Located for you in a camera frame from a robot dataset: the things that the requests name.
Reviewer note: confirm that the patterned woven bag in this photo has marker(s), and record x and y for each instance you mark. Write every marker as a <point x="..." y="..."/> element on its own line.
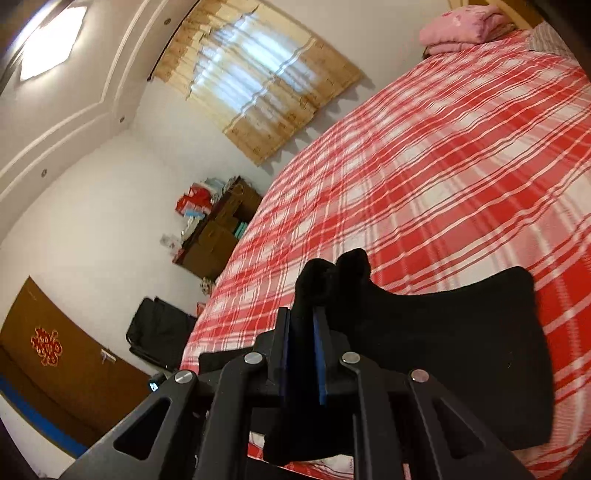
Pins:
<point x="207" y="286"/>

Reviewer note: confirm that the red knot door ornament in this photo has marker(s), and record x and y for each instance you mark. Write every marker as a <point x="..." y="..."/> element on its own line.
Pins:
<point x="46" y="346"/>

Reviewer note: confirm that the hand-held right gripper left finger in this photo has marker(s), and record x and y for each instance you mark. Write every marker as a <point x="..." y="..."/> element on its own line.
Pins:
<point x="283" y="355"/>

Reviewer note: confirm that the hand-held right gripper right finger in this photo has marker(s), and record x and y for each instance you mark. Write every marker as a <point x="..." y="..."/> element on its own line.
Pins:
<point x="320" y="360"/>

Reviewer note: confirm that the brown wooden door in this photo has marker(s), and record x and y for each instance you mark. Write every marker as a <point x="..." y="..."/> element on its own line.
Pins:
<point x="83" y="378"/>

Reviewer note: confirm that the striped pillow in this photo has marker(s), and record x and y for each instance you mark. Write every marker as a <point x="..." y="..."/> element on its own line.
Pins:
<point x="549" y="39"/>

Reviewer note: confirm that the light blue paper bag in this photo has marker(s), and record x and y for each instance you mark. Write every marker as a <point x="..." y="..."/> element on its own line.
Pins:
<point x="216" y="185"/>

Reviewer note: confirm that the hexagonal ceiling lamp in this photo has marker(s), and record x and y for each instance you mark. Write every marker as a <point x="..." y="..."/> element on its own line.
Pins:
<point x="48" y="41"/>

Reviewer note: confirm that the bed with red plaid sheet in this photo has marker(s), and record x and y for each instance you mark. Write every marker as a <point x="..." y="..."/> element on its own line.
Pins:
<point x="415" y="161"/>

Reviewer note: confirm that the brown wooden desk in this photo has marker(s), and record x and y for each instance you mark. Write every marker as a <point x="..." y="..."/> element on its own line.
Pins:
<point x="217" y="235"/>

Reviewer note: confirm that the cream wooden headboard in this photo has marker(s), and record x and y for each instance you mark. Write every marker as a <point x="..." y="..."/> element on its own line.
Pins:
<point x="512" y="7"/>

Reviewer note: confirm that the white picture card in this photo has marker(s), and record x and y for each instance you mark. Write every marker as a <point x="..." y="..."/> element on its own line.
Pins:
<point x="170" y="243"/>

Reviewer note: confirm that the folded pink blanket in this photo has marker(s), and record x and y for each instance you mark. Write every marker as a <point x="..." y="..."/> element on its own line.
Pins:
<point x="461" y="30"/>

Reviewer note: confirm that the black folding chair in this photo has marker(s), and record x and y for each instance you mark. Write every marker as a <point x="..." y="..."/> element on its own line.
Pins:
<point x="159" y="330"/>

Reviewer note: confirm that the dark curtain rod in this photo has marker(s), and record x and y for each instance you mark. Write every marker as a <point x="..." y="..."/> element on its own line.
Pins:
<point x="161" y="53"/>

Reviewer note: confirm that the short beige floral curtain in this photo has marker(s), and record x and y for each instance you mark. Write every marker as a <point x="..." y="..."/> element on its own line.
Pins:
<point x="258" y="78"/>

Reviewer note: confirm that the black pants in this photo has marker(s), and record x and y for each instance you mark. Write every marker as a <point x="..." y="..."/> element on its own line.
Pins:
<point x="443" y="327"/>

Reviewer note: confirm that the red gift bags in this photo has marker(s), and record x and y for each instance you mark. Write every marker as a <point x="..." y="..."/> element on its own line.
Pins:
<point x="191" y="199"/>

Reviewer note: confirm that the teal box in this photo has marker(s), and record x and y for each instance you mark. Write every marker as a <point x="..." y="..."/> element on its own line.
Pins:
<point x="241" y="229"/>

